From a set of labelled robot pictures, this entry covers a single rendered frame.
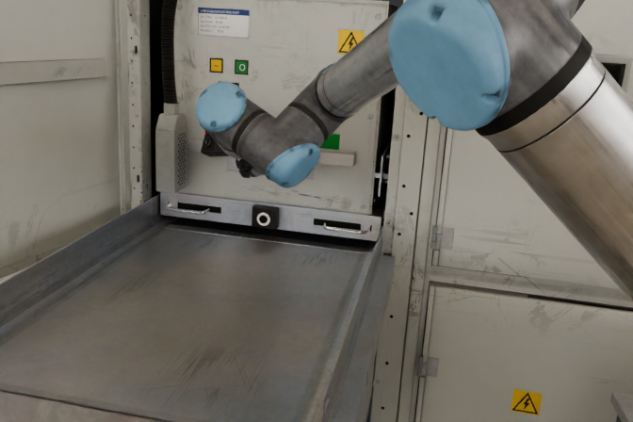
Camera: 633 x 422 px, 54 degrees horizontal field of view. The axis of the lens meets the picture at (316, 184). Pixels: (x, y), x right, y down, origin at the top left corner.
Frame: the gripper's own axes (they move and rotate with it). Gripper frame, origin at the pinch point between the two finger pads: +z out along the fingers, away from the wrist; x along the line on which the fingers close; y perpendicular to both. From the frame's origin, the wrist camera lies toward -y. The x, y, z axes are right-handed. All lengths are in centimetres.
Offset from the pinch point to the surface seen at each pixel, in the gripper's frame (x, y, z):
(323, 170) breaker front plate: 2.4, 14.2, 4.7
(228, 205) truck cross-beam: -7.4, -8.0, 9.2
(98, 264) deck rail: -27.2, -24.9, -13.2
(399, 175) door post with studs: 1.7, 31.8, 0.0
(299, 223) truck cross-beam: -9.4, 9.4, 10.2
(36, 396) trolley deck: -48, -9, -49
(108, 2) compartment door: 29.0, -35.0, -17.6
